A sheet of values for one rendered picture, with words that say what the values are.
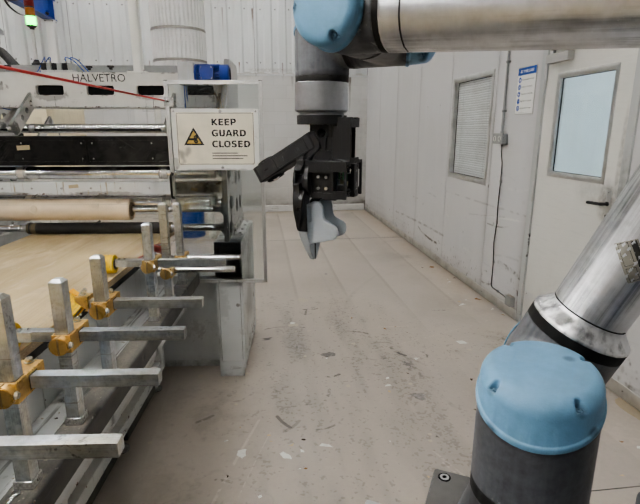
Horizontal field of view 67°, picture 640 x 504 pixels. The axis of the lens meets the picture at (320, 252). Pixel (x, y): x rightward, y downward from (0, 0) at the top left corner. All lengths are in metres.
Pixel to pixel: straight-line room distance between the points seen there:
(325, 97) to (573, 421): 0.47
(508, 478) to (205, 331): 2.80
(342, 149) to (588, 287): 0.35
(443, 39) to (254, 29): 8.75
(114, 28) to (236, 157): 6.89
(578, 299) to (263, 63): 8.72
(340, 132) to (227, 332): 2.47
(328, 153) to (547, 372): 0.39
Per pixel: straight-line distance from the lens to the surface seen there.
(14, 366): 1.26
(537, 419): 0.51
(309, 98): 0.69
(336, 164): 0.67
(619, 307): 0.62
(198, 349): 3.28
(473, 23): 0.49
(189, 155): 2.82
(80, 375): 1.25
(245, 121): 2.77
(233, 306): 2.99
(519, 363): 0.55
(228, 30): 9.26
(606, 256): 0.61
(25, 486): 1.40
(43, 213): 3.18
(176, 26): 6.93
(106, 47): 9.50
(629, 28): 0.48
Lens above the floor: 1.50
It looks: 14 degrees down
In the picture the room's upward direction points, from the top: straight up
